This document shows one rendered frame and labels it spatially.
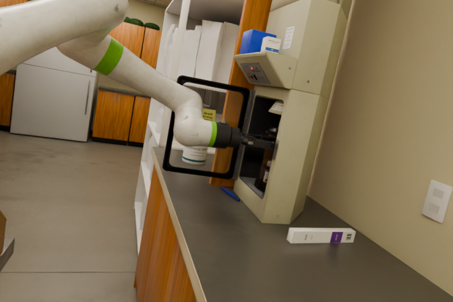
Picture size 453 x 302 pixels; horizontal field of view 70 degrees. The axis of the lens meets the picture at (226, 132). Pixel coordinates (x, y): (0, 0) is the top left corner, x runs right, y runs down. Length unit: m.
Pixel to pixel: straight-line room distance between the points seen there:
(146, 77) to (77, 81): 4.82
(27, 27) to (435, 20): 1.19
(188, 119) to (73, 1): 0.49
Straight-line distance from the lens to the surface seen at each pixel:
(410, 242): 1.26
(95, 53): 1.03
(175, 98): 1.14
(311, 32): 1.12
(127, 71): 1.06
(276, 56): 1.05
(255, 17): 1.44
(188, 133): 1.07
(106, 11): 0.89
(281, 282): 0.87
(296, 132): 1.11
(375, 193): 1.36
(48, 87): 5.96
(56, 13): 0.79
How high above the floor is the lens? 1.37
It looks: 8 degrees down
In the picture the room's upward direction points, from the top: 11 degrees clockwise
